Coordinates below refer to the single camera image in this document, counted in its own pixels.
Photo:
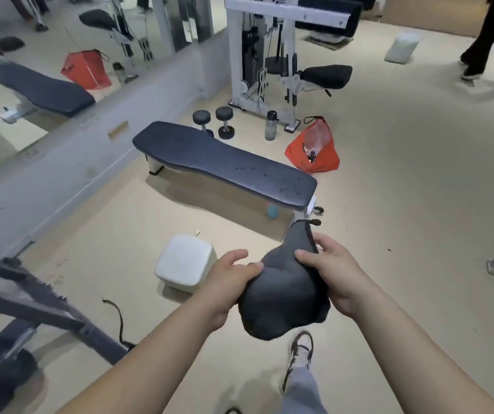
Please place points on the person's right hand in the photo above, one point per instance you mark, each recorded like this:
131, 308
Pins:
344, 280

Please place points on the person's left hand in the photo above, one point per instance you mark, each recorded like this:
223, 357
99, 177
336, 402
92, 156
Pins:
223, 288

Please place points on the person's left thumb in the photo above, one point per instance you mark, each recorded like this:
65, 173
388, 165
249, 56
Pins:
250, 269

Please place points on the person's right thumb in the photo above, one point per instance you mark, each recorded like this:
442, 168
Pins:
309, 257

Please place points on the dark grey cloth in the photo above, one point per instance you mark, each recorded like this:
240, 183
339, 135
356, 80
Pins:
281, 297

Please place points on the person's right forearm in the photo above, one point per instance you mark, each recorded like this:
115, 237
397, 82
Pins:
419, 353

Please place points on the person's left forearm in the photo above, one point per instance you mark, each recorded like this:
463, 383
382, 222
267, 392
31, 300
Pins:
152, 366

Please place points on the small teal ball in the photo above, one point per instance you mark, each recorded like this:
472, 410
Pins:
272, 211

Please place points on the white square cushion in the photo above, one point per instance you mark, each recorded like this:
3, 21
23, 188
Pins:
185, 263

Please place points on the person's black white sneaker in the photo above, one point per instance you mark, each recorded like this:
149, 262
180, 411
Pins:
298, 355

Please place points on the orange shopping bag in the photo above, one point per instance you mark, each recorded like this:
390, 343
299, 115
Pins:
320, 157

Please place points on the dark blue padded workout bench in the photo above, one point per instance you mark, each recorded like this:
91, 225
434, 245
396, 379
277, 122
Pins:
225, 161

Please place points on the person's grey trouser leg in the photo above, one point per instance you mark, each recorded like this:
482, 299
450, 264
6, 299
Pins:
305, 392

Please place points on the clear water bottle black cap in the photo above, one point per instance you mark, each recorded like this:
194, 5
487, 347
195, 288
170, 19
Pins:
271, 127

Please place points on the black dumbbell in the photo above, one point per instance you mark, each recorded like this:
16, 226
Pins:
225, 120
203, 118

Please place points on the black padded machine seat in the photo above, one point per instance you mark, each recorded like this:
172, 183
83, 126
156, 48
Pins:
326, 76

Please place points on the white pillow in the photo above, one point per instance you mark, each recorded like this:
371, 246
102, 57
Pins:
403, 48

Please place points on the dark grey machine frame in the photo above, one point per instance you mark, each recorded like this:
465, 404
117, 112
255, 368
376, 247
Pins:
35, 308

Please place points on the large wall mirror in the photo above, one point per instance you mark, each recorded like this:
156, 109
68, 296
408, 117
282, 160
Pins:
57, 60

